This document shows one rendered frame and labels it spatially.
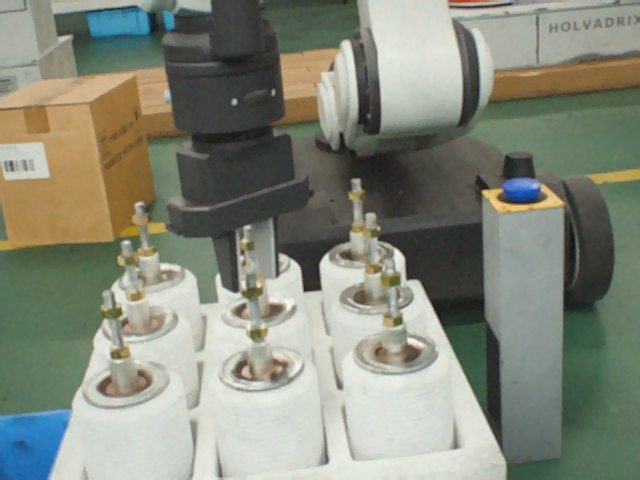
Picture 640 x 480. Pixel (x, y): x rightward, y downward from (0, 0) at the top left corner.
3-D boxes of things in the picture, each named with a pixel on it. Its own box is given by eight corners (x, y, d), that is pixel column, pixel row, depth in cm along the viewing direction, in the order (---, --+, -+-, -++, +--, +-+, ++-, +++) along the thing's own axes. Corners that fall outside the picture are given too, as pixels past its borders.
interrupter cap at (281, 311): (310, 318, 86) (309, 311, 86) (238, 339, 83) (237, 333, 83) (278, 292, 92) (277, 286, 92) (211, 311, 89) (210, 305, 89)
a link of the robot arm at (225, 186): (204, 250, 65) (180, 89, 60) (144, 221, 72) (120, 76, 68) (338, 205, 71) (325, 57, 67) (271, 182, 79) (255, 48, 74)
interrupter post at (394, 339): (409, 363, 76) (407, 329, 75) (381, 363, 76) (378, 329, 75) (409, 349, 78) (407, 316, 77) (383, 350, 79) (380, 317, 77)
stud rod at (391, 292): (400, 342, 76) (395, 261, 73) (388, 342, 76) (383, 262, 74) (400, 336, 77) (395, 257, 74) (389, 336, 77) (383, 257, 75)
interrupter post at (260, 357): (267, 381, 75) (263, 347, 74) (243, 377, 76) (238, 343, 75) (280, 367, 77) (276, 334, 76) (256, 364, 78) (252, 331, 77)
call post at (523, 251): (486, 432, 108) (480, 193, 97) (542, 425, 108) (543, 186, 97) (502, 466, 101) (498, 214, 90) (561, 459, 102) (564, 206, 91)
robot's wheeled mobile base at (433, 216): (247, 207, 191) (228, 53, 179) (482, 181, 193) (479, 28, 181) (249, 343, 131) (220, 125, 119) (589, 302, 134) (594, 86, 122)
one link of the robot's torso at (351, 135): (317, 84, 158) (334, 20, 110) (427, 72, 159) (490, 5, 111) (327, 170, 158) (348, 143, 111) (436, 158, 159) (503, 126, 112)
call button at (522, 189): (498, 197, 96) (498, 179, 95) (534, 193, 96) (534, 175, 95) (508, 209, 92) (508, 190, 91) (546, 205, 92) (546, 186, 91)
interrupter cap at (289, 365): (280, 401, 72) (279, 394, 72) (202, 387, 75) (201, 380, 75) (319, 358, 78) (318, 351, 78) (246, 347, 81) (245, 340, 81)
